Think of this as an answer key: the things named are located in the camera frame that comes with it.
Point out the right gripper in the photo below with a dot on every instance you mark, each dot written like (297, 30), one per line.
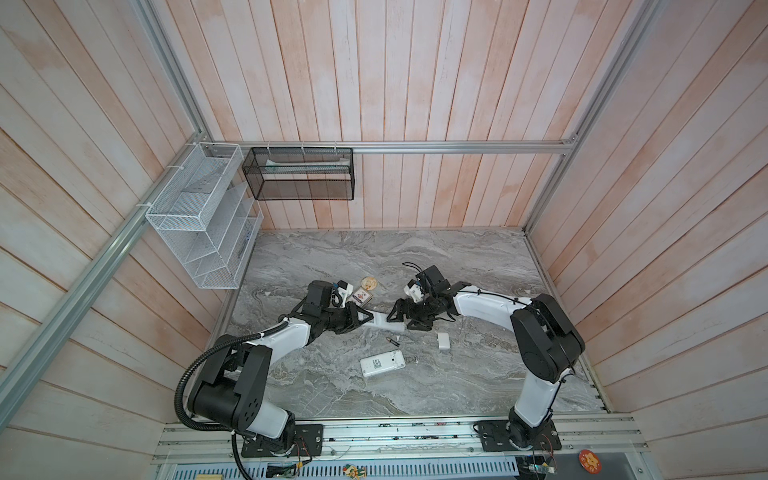
(409, 314)

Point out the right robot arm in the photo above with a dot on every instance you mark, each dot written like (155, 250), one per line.
(548, 342)

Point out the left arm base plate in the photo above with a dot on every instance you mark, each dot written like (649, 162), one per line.
(305, 440)

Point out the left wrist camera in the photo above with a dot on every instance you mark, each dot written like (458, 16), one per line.
(341, 292)

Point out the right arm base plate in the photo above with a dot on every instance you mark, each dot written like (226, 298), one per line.
(505, 436)

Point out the white TV remote control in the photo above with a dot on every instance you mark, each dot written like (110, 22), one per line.
(379, 321)

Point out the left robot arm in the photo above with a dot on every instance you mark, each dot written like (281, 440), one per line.
(224, 388)

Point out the aluminium mounting rail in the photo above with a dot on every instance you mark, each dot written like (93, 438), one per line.
(415, 437)

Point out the black wire mesh basket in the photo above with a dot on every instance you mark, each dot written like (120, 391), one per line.
(300, 173)

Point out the white air conditioner remote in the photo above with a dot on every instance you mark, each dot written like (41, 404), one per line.
(382, 363)

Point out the white battery cover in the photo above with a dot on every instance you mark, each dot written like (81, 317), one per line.
(444, 343)

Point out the round wooden coaster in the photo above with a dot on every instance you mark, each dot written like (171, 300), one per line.
(369, 283)

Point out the red round sticker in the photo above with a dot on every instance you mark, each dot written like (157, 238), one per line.
(590, 462)

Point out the playing card box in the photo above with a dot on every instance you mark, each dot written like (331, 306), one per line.
(361, 297)

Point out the white wire mesh shelf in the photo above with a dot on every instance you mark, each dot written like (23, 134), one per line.
(204, 216)

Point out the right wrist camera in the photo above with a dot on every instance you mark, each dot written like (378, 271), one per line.
(414, 291)

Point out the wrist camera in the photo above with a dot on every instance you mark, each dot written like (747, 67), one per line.
(341, 292)
(414, 291)

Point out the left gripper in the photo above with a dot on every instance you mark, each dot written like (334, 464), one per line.
(353, 317)

